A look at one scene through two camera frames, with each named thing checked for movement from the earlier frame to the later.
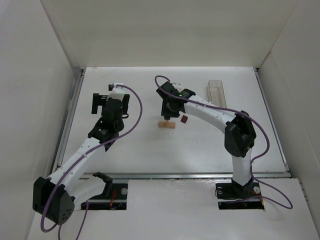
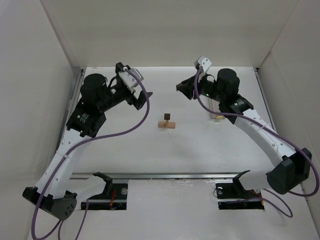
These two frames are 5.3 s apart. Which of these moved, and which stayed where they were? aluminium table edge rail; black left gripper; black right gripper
Moved: black right gripper; black left gripper
Stayed: aluminium table edge rail
